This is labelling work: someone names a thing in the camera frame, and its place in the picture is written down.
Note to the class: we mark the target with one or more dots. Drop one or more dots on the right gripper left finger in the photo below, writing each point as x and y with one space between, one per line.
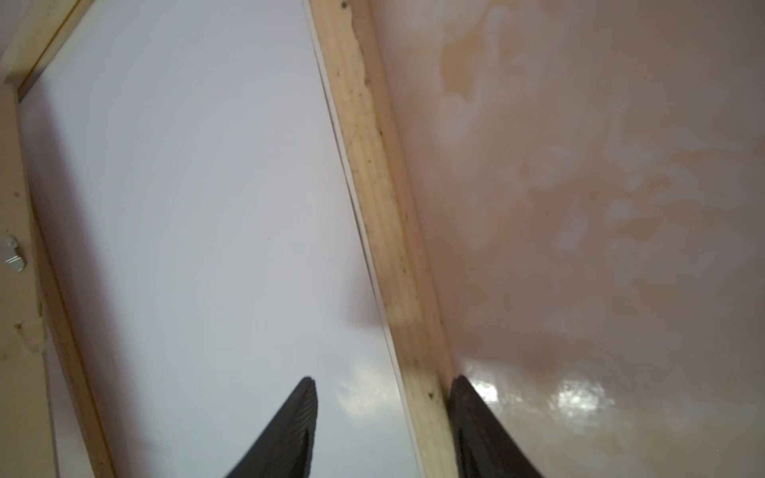
284 449

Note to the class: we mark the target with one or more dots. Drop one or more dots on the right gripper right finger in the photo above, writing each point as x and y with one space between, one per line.
483 447

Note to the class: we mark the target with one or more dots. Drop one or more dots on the autumn forest photo print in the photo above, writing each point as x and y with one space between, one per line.
185 170

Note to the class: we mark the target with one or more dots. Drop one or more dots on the light wooden picture frame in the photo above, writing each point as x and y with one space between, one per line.
345 44

